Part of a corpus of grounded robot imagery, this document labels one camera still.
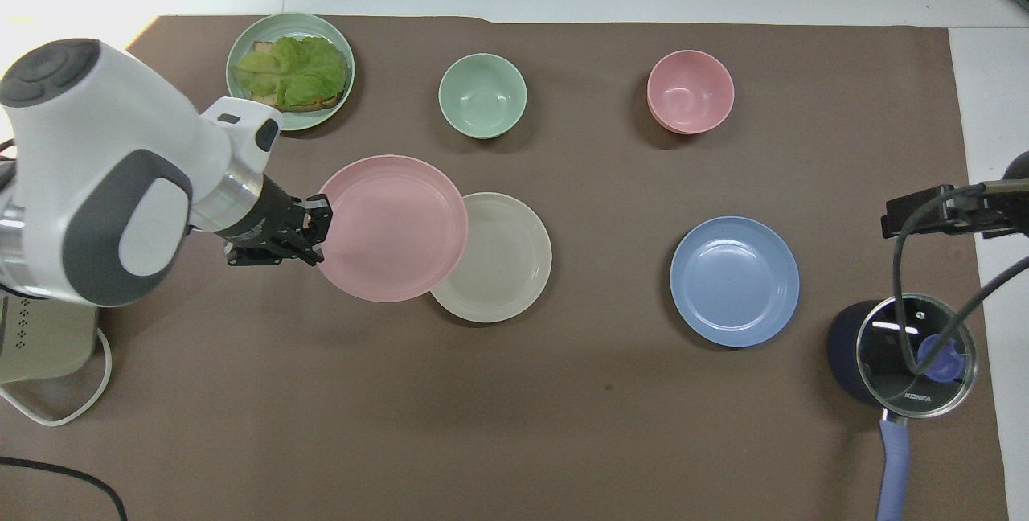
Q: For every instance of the glass pot lid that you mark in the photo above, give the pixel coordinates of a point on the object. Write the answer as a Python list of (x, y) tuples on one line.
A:
[(884, 368)]

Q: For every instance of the green plate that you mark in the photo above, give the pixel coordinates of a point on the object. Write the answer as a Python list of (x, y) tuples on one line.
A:
[(241, 71)]

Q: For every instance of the beige plate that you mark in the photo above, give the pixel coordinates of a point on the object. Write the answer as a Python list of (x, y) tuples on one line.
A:
[(506, 264)]

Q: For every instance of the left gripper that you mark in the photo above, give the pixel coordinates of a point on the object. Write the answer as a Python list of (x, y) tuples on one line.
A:
[(269, 219)]

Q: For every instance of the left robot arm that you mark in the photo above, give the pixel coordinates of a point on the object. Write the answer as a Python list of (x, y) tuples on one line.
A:
[(96, 183)]

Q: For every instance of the pink plate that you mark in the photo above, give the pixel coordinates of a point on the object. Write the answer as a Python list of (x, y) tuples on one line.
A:
[(398, 227)]

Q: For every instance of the beige appliance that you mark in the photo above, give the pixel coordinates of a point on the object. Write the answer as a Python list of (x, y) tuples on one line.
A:
[(40, 336)]

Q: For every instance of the green bowl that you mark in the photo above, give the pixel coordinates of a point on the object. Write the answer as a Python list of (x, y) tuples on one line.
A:
[(482, 93)]

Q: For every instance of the green lettuce leaf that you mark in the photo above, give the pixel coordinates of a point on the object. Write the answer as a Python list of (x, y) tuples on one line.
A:
[(293, 69)]

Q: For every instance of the dark blue pot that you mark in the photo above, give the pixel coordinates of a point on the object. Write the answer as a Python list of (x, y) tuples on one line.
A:
[(842, 352)]

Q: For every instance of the brown bread slice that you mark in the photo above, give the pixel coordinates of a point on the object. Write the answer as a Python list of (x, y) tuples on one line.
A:
[(309, 105)]

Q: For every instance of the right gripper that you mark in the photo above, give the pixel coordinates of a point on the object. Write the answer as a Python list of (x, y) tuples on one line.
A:
[(1014, 211)]

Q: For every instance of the blue plate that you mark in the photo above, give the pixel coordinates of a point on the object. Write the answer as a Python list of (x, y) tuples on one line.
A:
[(735, 281)]

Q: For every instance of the pink bowl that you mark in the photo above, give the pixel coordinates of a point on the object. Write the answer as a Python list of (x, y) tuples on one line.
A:
[(690, 91)]

